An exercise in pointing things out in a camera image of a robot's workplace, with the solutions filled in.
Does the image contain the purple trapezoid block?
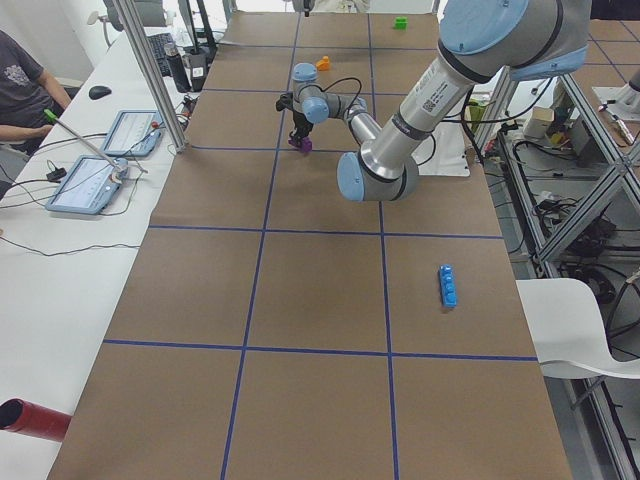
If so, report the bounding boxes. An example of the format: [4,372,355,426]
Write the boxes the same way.
[288,137,313,153]

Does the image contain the black keyboard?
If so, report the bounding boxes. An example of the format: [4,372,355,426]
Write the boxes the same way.
[147,33,173,77]

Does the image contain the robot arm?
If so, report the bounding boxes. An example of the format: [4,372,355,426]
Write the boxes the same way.
[276,0,592,201]

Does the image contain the orange trapezoid block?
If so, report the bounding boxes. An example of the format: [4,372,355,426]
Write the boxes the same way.
[315,55,331,71]

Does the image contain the green block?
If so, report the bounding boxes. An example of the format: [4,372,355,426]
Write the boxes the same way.
[393,16,408,30]

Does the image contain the long blue studded brick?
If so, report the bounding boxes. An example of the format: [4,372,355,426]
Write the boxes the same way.
[438,264,458,308]

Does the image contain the far teach pendant tablet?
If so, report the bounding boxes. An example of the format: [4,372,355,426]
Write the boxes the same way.
[101,110,163,158]

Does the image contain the seated person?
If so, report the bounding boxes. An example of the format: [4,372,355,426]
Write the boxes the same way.
[1,31,72,155]

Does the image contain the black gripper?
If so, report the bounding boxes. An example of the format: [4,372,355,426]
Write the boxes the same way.
[289,112,314,143]

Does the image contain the black water bottle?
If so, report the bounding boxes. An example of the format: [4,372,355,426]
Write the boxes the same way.
[164,42,191,93]

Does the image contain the near teach pendant tablet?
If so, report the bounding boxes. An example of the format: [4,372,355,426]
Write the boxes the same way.
[45,155,129,215]

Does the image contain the red cylinder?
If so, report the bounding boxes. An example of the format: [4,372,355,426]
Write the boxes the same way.
[1,398,72,442]

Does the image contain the teach pendant tablet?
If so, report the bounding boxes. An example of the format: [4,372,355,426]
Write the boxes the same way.
[101,110,163,158]
[45,155,129,215]

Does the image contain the white chair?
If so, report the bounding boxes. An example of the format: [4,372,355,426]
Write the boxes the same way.
[516,278,639,380]

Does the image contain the aluminium frame post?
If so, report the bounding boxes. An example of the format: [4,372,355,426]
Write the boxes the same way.
[114,0,187,153]

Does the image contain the black computer mouse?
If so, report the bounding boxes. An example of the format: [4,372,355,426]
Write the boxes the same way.
[88,85,112,100]

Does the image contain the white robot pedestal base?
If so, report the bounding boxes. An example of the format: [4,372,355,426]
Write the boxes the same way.
[412,122,470,177]

